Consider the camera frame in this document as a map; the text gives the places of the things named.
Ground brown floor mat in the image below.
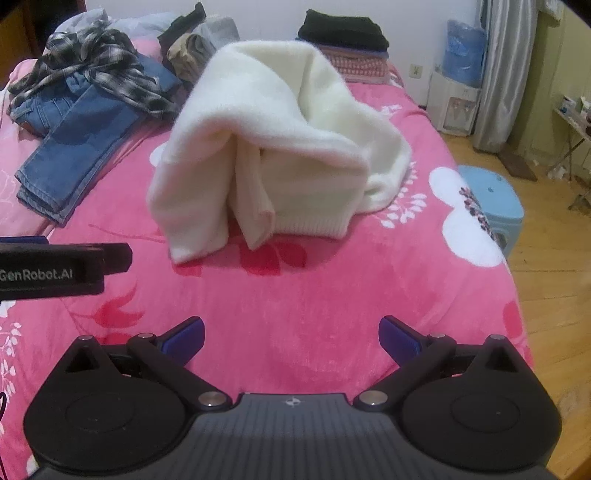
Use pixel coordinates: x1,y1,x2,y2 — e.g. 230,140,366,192
501,152,539,182

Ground white pillow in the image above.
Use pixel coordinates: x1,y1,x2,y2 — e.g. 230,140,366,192
54,8,183,38

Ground wooden cabinet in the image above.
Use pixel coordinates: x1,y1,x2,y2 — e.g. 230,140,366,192
0,0,88,90

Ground black white plaid shirt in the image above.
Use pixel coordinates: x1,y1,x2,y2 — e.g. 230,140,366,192
8,28,182,121

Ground blue water bottle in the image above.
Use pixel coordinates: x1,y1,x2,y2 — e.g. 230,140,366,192
442,19,489,88

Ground light blue plastic stool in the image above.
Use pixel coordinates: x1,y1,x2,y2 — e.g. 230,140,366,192
457,165,526,257

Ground grey curtain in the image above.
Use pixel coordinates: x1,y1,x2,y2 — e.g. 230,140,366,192
473,0,539,153

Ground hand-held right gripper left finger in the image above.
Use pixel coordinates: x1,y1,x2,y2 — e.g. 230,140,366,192
46,316,234,411

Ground white knit sweater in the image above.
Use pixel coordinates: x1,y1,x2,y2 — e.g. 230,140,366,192
147,41,413,265

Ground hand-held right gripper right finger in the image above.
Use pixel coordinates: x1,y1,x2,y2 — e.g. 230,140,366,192
355,316,539,411

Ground grey pants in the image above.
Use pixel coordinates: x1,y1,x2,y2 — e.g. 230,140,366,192
191,16,241,52

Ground dark blue jeans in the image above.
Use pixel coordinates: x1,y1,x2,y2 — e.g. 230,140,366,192
15,54,184,226

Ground pink floral blanket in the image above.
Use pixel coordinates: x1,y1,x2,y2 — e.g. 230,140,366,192
0,37,536,480

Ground khaki pants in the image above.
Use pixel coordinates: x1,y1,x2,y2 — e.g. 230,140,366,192
167,34,218,83

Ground black crumpled garment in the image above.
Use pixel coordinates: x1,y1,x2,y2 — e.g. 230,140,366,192
158,2,207,57

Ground white water dispenser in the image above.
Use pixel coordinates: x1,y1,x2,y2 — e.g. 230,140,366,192
427,69,483,137

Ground folding table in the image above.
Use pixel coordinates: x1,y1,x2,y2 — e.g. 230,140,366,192
551,95,591,213

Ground black folded garment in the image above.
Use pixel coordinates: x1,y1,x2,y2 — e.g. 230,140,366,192
297,9,390,51

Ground light blue jeans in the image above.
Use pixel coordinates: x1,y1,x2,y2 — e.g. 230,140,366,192
9,76,88,137

